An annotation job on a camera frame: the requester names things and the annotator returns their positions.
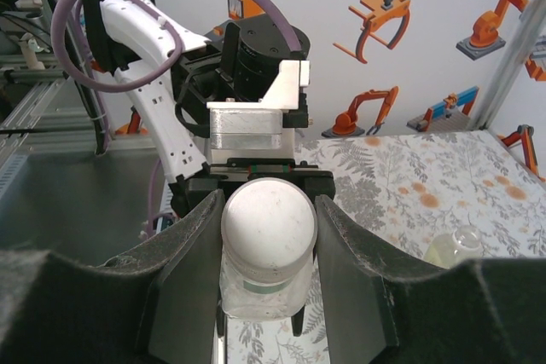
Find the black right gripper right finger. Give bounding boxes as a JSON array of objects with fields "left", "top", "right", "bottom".
[{"left": 315, "top": 194, "right": 546, "bottom": 364}]

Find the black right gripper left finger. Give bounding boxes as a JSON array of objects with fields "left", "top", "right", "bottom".
[{"left": 0, "top": 188, "right": 226, "bottom": 364}]

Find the white bottle cap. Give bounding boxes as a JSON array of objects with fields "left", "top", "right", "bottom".
[{"left": 219, "top": 176, "right": 319, "bottom": 287}]

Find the clear bottle pale yellow label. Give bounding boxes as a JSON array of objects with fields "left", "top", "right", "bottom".
[{"left": 422, "top": 226, "right": 484, "bottom": 270}]

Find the clear bottle green white label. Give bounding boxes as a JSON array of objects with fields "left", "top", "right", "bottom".
[{"left": 218, "top": 248, "right": 309, "bottom": 321}]

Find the floral patterned table cover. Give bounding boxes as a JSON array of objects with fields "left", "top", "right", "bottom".
[{"left": 211, "top": 130, "right": 546, "bottom": 364}]

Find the grey sheet metal tray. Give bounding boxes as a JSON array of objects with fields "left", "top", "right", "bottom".
[{"left": 0, "top": 142, "right": 171, "bottom": 267}]

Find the background equipment rack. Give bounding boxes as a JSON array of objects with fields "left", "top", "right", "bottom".
[{"left": 0, "top": 0, "right": 106, "bottom": 154}]

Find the perforated cable duct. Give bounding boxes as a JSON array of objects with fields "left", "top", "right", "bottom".
[{"left": 0, "top": 151, "right": 27, "bottom": 199}]

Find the aluminium frame post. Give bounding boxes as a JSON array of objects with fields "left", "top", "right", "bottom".
[{"left": 467, "top": 0, "right": 546, "bottom": 131}]

